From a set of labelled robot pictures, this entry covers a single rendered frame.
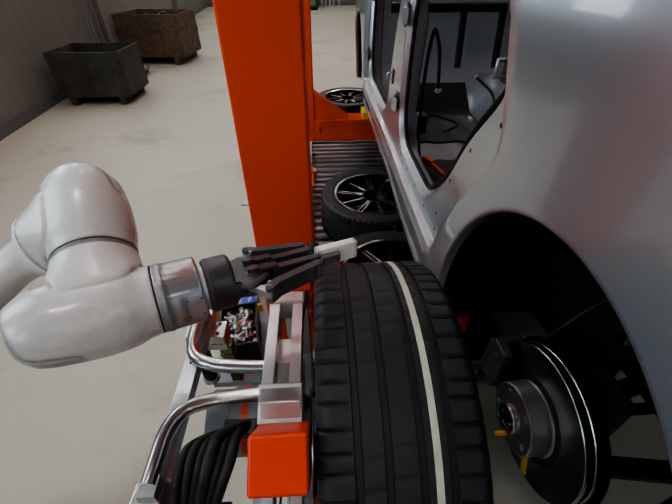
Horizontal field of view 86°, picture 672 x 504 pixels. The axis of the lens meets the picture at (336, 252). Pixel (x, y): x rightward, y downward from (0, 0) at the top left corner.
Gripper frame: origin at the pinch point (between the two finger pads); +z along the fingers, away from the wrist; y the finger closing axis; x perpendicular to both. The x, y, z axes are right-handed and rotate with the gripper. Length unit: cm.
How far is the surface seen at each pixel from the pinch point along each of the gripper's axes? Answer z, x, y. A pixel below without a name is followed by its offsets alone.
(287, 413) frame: -13.7, -17.9, 10.8
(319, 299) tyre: -2.8, -8.9, -0.7
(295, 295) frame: -3.9, -13.2, -9.1
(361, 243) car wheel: 63, -59, -92
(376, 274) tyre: 10.0, -8.9, -2.6
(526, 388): 36, -34, 17
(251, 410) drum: -16.2, -35.1, -5.5
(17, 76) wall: -139, -7, -580
